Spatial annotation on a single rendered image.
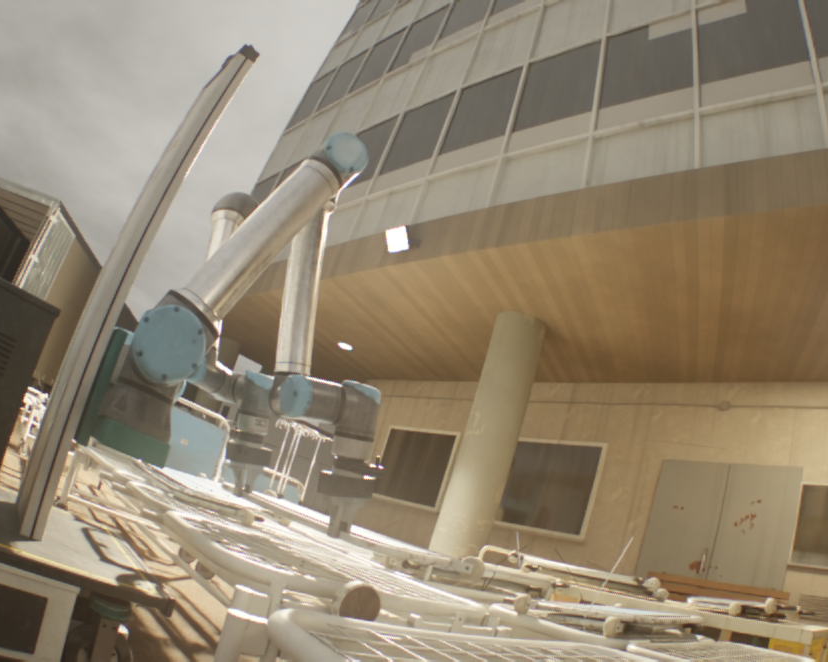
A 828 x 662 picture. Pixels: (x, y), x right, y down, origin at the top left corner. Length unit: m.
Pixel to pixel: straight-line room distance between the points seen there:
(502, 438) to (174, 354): 5.43
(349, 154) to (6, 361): 0.91
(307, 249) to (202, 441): 1.93
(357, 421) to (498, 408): 5.14
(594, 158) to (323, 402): 5.14
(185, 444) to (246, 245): 2.05
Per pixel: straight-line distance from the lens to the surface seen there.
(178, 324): 1.15
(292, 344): 1.40
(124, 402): 1.33
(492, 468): 6.29
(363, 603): 1.25
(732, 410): 7.49
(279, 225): 1.28
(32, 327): 1.31
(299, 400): 1.25
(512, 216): 5.66
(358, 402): 1.30
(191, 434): 3.19
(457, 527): 6.22
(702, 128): 5.74
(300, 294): 1.43
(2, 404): 1.31
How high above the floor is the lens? 0.67
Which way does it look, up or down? 18 degrees up
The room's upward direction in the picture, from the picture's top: 17 degrees clockwise
